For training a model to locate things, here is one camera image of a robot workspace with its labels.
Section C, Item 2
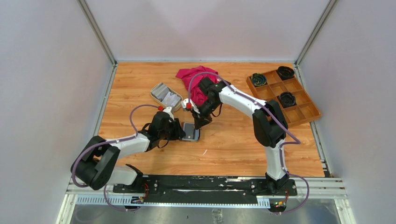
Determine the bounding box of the black coiled cable middle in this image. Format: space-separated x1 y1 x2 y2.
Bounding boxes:
277 91 297 108

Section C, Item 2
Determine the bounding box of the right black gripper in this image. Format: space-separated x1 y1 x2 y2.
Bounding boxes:
191 99 220 130

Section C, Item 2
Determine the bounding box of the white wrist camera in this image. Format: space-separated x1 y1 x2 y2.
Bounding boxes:
157 106 174 121
181 98 200 114

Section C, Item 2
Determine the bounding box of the brown leather card holder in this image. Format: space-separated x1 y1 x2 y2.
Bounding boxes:
181 123 200 142

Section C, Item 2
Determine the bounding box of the crumpled pink cloth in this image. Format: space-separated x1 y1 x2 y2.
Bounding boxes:
176 66 219 106

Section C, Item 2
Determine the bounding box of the stack of credit cards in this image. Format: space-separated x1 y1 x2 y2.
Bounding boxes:
151 82 182 109

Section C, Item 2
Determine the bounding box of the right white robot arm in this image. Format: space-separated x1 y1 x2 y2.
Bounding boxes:
191 77 290 195

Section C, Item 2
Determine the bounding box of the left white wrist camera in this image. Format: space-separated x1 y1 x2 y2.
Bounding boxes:
157 106 174 121

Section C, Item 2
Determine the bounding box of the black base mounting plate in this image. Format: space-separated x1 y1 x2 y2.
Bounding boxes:
112 175 297 205

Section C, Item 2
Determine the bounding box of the aluminium frame rail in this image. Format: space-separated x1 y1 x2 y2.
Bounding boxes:
66 175 347 209

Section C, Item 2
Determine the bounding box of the black credit card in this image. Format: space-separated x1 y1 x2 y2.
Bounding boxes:
183 123 195 140

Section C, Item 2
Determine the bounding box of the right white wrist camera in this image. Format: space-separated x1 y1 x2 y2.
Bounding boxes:
181 98 200 114

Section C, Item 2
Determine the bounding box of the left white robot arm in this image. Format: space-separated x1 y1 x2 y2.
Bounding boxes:
71 111 186 193

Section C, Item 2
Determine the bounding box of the black coiled cable front-left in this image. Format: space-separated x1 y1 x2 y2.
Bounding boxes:
250 73 267 88

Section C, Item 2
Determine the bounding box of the black coiled cable back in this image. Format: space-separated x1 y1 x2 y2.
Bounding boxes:
276 65 296 81

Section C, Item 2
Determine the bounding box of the beige card tray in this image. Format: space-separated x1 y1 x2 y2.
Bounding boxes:
150 82 184 112

